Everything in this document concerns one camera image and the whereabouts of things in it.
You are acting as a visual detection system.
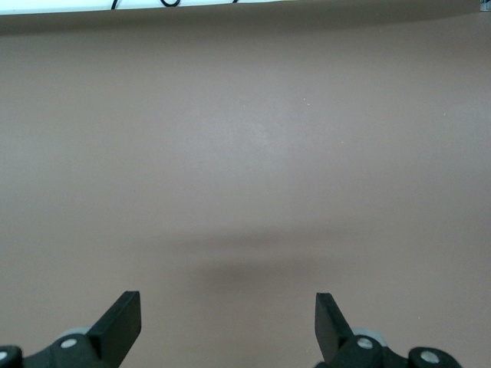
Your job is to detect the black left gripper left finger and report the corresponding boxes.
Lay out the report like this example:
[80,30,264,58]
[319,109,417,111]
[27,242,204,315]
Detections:
[0,291,142,368]

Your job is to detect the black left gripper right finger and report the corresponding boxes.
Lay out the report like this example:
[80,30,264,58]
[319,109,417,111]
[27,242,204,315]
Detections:
[315,292,458,368]

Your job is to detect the brown table cover mat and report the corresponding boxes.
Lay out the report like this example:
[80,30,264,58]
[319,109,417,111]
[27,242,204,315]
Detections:
[0,0,491,368]

